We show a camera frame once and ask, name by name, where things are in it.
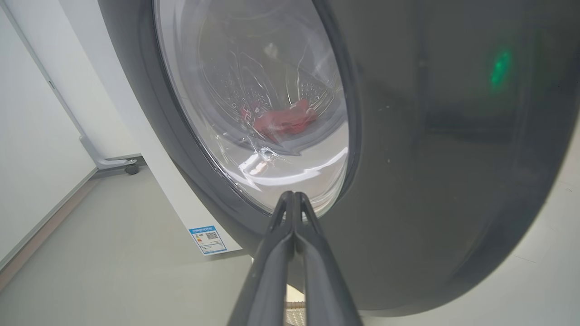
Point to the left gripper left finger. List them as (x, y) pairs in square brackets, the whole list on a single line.
[(267, 280)]

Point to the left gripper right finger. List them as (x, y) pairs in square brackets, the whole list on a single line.
[(324, 280)]

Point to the round black glass washer door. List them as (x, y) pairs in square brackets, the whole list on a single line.
[(430, 181)]

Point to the red garment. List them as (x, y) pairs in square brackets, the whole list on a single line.
[(285, 122)]

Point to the cream perforated basket brown rim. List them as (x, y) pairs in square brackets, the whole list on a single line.
[(295, 313)]

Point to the white front-load washing machine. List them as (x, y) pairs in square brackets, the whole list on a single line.
[(149, 149)]

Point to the blue energy label sticker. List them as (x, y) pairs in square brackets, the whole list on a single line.
[(207, 240)]

